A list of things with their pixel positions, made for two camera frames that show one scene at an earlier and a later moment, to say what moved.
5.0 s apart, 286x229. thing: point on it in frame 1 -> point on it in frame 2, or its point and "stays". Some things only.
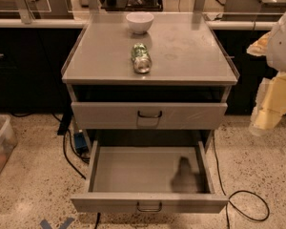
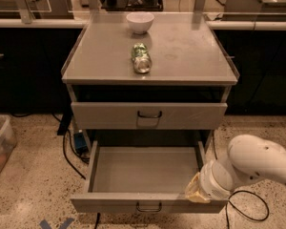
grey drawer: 153,176 stays
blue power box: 80,142 stays
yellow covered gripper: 283,47 -> 210,181
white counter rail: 80,23 stays
